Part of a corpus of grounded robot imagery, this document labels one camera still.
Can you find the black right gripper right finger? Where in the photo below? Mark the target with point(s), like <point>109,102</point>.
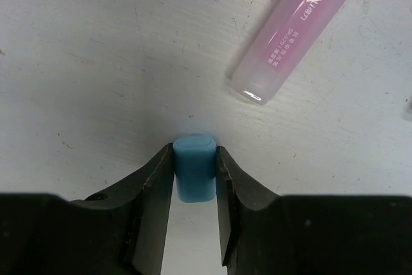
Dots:
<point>262,232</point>

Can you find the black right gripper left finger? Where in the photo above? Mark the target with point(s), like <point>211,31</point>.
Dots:
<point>118,230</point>

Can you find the light blue highlighter cap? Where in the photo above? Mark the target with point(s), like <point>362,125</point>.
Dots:
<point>195,168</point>

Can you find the purple highlighter body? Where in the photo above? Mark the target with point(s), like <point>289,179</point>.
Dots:
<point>283,41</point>

